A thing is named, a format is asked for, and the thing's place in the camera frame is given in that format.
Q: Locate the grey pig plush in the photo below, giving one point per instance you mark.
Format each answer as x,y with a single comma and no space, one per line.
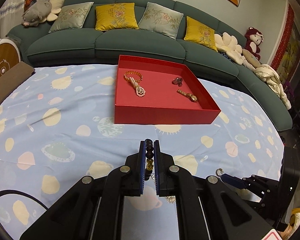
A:
37,13

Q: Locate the person's hand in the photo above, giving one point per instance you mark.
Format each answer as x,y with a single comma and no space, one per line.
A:
293,224

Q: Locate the cream knotted blanket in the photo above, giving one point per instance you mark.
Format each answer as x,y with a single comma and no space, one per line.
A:
268,75

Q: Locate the dark green sectional sofa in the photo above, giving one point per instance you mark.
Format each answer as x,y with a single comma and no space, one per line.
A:
39,47

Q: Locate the red gold wall scroll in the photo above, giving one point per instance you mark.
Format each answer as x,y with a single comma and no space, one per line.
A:
286,55

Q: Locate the silver blue-dial wristwatch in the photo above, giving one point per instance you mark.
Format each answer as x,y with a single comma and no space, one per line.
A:
178,81

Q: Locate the brown notebook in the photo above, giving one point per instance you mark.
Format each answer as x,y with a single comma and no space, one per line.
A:
14,78

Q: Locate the red shallow cardboard box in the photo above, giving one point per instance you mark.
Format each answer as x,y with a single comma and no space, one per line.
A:
145,94

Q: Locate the left yellow embroidered cushion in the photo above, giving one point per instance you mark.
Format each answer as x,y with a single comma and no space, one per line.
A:
115,16

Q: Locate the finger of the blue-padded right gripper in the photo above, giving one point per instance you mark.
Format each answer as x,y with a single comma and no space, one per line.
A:
206,207

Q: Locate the light blue planet tablecloth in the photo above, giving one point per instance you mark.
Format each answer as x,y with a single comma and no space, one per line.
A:
58,126

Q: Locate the cream flower cushion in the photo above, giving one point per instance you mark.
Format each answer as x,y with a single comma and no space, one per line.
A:
228,44

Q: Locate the left grey-green embroidered cushion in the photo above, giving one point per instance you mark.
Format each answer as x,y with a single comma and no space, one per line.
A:
71,17

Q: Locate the grey-green embroidered cushion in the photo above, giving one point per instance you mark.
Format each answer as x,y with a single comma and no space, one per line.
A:
71,17
160,19

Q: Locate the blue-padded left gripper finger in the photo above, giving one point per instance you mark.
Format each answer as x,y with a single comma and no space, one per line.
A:
92,208

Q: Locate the white sheer curtain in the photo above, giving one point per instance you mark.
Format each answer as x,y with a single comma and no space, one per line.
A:
11,10

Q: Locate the yellow embroidered cushion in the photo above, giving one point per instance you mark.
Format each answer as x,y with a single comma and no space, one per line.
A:
200,33
115,16

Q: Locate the beige round plush cushion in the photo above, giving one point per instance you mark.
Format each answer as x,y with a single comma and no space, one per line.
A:
250,61

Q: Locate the gold wristwatch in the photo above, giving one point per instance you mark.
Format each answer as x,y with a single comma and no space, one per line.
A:
190,96

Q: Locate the right yellow embroidered cushion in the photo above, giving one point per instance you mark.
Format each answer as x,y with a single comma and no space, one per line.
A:
200,33

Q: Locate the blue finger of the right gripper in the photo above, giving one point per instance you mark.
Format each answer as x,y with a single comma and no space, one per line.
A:
233,181

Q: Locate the white round wood-face appliance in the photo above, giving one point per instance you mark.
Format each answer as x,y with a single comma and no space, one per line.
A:
9,55

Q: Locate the right grey-green embroidered cushion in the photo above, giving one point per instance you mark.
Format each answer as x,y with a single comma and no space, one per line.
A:
160,19

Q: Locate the red monkey plush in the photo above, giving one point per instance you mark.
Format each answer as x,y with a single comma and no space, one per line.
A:
253,39

